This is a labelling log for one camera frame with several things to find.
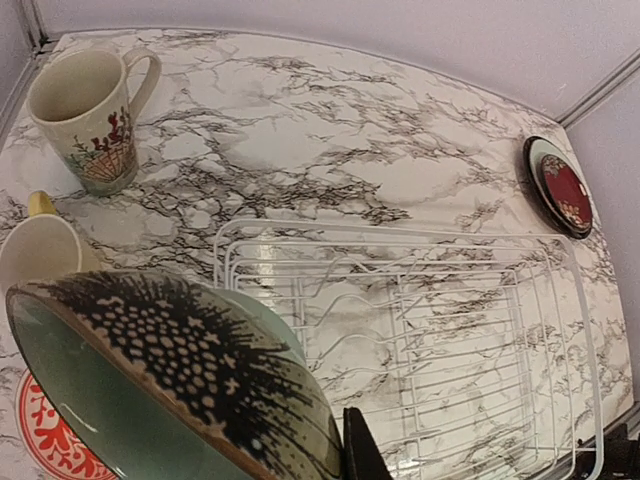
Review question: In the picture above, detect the tall shell patterned mug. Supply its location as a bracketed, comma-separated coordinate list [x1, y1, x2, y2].
[27, 48, 161, 197]

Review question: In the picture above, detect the white red patterned teacup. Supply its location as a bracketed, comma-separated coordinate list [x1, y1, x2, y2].
[15, 370, 117, 480]

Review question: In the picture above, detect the light blue floral plate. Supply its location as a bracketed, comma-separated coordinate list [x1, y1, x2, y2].
[523, 136, 571, 219]

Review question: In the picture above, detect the white wire dish rack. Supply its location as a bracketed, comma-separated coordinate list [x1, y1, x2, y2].
[213, 219, 605, 479]

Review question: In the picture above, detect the pale green ceramic bowl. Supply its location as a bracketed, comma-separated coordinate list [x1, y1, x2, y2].
[5, 271, 345, 479]

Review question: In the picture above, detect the black rimmed large plate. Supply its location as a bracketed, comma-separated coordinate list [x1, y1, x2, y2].
[522, 136, 594, 240]

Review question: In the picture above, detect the left aluminium frame post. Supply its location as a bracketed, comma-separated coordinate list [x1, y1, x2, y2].
[0, 0, 49, 138]

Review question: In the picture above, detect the red floral small plate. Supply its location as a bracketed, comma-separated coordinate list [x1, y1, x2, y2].
[539, 154, 593, 237]

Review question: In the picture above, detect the aluminium frame post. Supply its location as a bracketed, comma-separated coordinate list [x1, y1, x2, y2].
[0, 0, 49, 138]
[556, 49, 640, 130]

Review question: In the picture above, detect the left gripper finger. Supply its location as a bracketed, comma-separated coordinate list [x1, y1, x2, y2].
[343, 407, 392, 480]

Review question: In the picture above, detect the right aluminium frame post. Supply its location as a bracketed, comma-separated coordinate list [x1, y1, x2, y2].
[556, 49, 640, 130]

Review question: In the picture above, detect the yellow ceramic cup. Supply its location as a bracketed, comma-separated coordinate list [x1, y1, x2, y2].
[1, 191, 102, 296]

